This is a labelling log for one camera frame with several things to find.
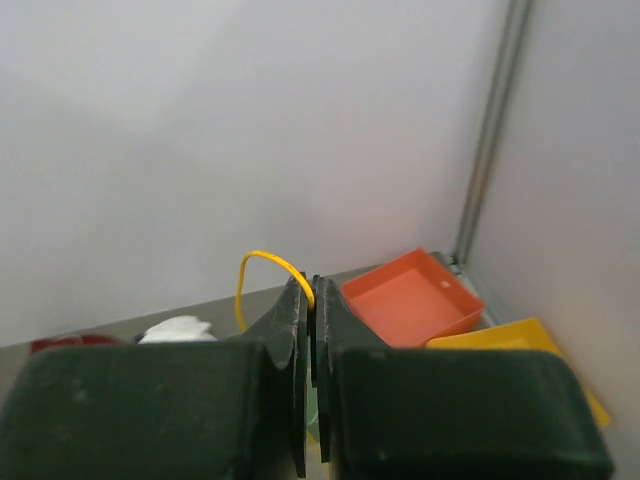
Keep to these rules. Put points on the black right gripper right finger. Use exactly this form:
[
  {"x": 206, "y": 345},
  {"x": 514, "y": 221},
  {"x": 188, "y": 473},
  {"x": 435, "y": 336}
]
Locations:
[{"x": 415, "y": 413}]

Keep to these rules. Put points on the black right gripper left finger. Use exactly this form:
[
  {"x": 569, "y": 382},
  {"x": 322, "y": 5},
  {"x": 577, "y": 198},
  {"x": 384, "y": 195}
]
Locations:
[{"x": 226, "y": 409}]

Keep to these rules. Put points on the white cloth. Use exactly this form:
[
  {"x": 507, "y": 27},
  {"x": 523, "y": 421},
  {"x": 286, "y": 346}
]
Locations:
[{"x": 177, "y": 329}]

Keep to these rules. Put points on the orange plastic bin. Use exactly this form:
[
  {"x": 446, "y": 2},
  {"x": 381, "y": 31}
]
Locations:
[{"x": 411, "y": 300}]

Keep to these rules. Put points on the dark red cloth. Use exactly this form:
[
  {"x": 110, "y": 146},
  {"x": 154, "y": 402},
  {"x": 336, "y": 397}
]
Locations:
[{"x": 39, "y": 345}]

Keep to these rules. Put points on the yellow plastic bin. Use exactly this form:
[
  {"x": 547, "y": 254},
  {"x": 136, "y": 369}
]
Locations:
[{"x": 526, "y": 334}]

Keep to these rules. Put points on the right aluminium frame post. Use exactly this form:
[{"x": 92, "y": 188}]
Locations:
[{"x": 507, "y": 59}]

